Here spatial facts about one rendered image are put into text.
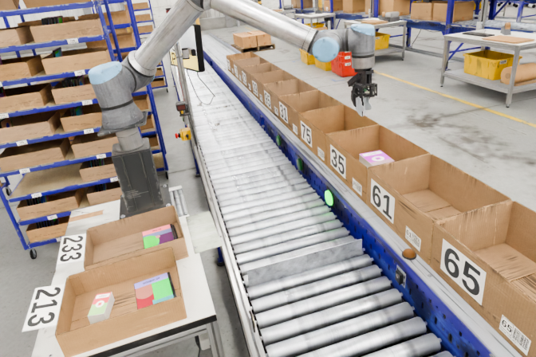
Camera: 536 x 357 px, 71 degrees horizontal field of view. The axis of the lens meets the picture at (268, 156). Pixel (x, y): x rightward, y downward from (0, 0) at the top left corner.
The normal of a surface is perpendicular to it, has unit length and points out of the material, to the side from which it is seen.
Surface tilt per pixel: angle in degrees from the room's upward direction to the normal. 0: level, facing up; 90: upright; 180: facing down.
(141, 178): 90
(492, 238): 90
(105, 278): 89
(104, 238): 89
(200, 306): 0
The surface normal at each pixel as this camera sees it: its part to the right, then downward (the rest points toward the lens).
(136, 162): 0.32, 0.36
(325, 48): -0.22, 0.48
